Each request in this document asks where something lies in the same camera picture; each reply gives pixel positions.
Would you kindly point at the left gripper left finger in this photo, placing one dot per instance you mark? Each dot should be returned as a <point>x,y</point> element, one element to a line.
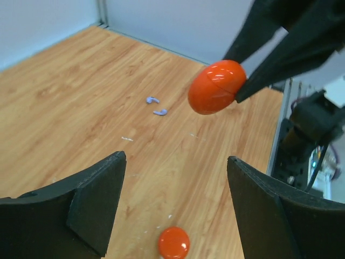
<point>71,218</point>

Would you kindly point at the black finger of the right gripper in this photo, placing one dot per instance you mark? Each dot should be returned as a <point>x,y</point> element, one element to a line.
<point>264,19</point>

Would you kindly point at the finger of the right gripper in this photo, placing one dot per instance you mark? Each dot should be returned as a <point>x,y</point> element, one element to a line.
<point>313,39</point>

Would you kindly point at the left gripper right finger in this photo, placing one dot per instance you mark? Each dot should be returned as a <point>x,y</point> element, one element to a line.
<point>276,220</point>

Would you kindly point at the orange earbud charging case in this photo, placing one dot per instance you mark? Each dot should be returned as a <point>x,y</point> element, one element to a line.
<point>173,242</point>

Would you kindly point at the purple earbud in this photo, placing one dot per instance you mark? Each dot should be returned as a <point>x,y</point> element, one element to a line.
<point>150,100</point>
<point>161,112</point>

